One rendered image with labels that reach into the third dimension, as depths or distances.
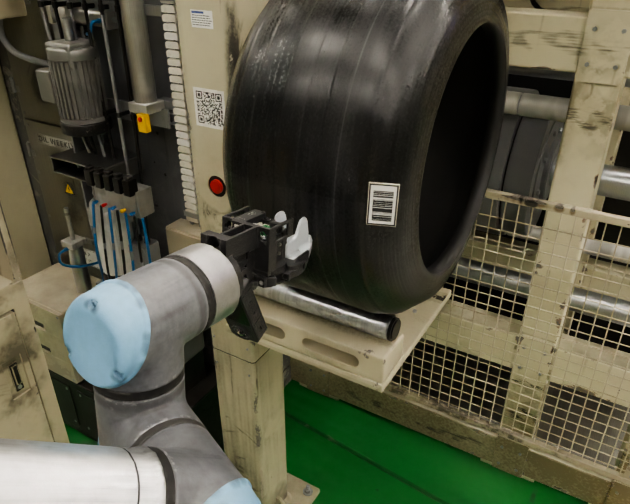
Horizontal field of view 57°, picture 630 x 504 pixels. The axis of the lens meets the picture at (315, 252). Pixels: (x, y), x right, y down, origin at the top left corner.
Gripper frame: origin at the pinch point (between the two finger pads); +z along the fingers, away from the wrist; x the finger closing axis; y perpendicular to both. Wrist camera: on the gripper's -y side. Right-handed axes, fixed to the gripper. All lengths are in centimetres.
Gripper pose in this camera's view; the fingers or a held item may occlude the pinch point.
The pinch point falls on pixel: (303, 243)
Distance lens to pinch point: 82.9
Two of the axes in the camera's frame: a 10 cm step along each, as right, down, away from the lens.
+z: 5.1, -3.1, 8.0
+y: 0.6, -9.2, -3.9
